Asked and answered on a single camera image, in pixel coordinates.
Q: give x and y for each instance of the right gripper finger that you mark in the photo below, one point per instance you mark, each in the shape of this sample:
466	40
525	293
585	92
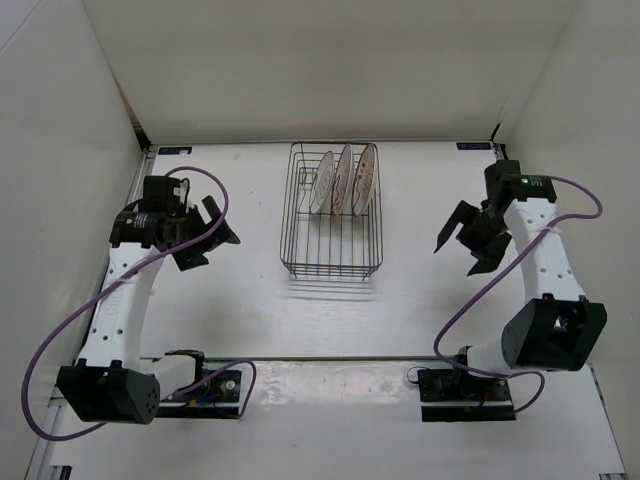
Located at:
463	214
489	257

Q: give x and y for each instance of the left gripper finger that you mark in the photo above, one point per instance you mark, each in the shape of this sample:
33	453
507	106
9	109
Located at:
191	256
223	233

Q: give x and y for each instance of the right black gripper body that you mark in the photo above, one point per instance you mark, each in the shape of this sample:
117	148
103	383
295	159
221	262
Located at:
480	228

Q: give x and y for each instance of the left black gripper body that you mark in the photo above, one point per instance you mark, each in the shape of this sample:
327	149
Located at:
189	225

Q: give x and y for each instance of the orange patterned plate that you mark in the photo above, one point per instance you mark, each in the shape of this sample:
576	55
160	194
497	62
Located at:
364	180

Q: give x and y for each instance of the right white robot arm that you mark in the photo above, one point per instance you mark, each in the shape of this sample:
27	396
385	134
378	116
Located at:
516	227

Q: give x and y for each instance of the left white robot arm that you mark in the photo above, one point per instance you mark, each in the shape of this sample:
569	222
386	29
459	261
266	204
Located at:
109	382

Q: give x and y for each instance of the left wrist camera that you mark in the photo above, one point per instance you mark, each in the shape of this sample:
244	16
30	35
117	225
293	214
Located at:
162	192

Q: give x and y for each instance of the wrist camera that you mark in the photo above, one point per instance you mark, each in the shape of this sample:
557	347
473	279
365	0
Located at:
162	192
494	176

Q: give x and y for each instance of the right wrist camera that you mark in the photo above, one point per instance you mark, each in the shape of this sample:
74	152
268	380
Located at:
494	176

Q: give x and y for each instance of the wire dish rack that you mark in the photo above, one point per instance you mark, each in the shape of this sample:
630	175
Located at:
323	244

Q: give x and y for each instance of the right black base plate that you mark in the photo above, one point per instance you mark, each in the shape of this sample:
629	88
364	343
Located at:
451	396

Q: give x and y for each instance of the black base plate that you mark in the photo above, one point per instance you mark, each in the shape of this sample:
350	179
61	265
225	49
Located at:
219	398
451	396

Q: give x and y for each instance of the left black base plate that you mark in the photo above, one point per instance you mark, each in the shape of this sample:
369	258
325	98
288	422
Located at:
219	398

